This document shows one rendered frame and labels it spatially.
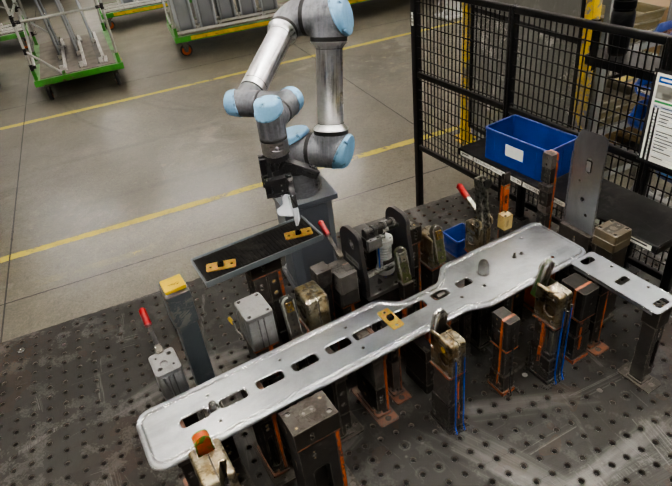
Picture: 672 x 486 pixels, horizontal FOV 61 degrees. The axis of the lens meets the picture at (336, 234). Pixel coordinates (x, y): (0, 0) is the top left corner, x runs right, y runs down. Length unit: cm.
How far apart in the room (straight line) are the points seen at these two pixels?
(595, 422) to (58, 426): 161
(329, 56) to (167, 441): 119
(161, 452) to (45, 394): 82
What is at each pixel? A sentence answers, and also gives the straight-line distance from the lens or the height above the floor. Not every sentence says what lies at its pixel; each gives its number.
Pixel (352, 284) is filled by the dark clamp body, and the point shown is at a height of 104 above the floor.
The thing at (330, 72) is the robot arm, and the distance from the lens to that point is 187.
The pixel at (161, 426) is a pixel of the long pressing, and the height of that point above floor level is 100.
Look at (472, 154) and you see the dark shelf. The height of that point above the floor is 103.
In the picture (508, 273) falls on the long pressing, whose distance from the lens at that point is 180.
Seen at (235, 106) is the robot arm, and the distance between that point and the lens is 166.
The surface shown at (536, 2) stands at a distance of 393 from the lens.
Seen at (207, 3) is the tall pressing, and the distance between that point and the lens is 829.
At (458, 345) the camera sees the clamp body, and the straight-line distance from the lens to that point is 151.
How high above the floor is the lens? 211
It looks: 34 degrees down
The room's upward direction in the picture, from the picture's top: 7 degrees counter-clockwise
